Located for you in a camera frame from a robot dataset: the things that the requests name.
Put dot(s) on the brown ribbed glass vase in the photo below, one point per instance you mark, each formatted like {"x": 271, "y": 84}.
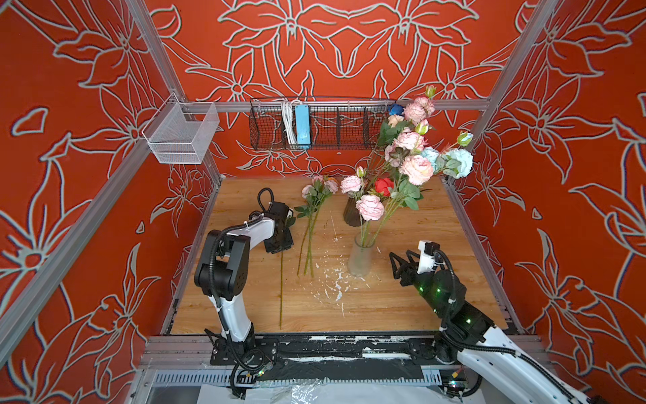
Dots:
{"x": 351, "y": 215}

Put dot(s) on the light blue box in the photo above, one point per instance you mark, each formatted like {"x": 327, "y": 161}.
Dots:
{"x": 303, "y": 125}

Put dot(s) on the cream peach rose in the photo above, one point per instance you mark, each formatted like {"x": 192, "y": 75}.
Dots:
{"x": 395, "y": 119}

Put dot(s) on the black wire wall basket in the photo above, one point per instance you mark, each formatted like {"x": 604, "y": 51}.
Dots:
{"x": 337, "y": 124}

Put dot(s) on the pale blue white flower stem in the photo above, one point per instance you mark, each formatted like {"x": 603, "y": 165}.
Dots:
{"x": 453, "y": 161}

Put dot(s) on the single white rose stem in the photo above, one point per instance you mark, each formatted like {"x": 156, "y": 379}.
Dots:
{"x": 281, "y": 272}

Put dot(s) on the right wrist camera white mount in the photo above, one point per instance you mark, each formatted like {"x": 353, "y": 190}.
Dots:
{"x": 430, "y": 259}

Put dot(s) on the clear frosted glass vase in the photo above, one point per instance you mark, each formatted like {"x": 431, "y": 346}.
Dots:
{"x": 360, "y": 259}

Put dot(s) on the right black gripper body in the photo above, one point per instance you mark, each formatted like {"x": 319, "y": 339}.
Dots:
{"x": 426, "y": 284}

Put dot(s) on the blue rose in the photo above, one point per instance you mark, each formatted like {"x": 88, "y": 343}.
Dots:
{"x": 396, "y": 109}

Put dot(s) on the pink flower bunch right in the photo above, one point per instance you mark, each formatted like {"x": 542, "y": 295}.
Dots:
{"x": 315, "y": 194}

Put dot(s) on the pink carnation spray stem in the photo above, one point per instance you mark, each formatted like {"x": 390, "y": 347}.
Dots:
{"x": 421, "y": 107}

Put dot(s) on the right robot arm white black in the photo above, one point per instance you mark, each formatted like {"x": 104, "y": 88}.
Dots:
{"x": 470, "y": 338}

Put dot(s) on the red pink mixed stem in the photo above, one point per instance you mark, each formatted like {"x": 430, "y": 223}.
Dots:
{"x": 370, "y": 195}

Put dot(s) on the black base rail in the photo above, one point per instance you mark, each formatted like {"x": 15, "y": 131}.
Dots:
{"x": 408, "y": 357}

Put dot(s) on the white mesh wall basket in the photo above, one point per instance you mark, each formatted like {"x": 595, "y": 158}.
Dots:
{"x": 181, "y": 133}

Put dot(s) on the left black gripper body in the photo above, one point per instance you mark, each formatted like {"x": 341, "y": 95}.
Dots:
{"x": 277, "y": 244}

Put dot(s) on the pink peach rose stem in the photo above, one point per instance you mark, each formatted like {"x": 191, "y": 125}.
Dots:
{"x": 404, "y": 170}

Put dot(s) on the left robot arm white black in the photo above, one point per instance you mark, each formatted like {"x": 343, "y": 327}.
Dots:
{"x": 222, "y": 272}

